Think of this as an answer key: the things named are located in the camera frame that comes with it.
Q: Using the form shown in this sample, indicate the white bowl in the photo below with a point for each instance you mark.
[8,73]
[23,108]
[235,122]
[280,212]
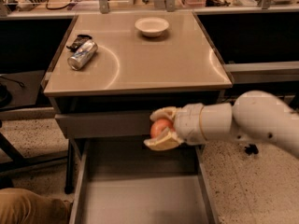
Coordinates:
[151,26]

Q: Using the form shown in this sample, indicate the silver soda can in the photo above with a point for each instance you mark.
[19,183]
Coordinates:
[83,54]

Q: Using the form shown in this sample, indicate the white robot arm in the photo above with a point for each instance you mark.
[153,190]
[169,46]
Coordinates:
[255,116]

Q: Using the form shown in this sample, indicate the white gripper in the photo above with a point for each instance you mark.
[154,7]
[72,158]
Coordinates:
[188,124]

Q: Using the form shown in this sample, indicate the black table leg left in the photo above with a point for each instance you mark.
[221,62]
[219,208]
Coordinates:
[31,144]

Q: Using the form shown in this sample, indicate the black table leg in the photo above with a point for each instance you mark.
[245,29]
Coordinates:
[251,149]
[31,144]

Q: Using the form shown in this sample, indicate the grey drawer cabinet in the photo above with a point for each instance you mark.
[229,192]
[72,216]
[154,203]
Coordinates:
[131,72]

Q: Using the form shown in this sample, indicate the black crumpled snack wrapper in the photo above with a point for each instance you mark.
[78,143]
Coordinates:
[80,40]

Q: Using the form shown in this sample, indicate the person leg tan trousers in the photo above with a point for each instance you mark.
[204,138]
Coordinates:
[22,206]

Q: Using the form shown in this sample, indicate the red apple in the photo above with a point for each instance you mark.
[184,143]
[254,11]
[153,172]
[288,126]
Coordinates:
[159,126]

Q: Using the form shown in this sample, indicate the black table leg right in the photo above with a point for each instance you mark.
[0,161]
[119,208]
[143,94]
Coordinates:
[251,149]

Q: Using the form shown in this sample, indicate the closed top drawer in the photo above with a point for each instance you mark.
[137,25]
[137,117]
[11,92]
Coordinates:
[104,124]

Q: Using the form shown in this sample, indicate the open middle drawer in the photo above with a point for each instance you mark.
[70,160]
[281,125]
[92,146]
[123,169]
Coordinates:
[123,182]

